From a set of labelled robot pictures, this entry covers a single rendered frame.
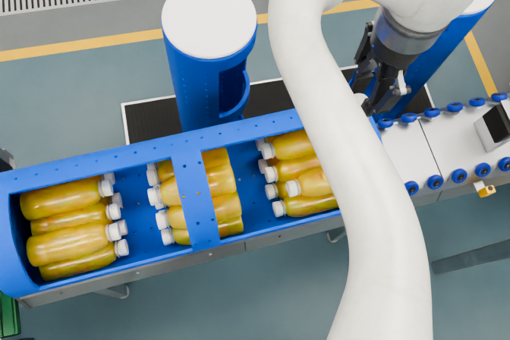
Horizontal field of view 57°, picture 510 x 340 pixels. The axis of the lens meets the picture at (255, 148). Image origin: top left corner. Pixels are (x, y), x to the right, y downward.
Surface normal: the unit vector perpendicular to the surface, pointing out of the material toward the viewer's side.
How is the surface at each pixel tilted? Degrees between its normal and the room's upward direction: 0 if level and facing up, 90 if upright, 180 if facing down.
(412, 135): 0
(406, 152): 0
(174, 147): 31
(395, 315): 14
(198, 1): 0
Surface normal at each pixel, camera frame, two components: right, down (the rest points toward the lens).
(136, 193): 0.18, 0.11
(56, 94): 0.07, -0.35
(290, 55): -0.56, -0.15
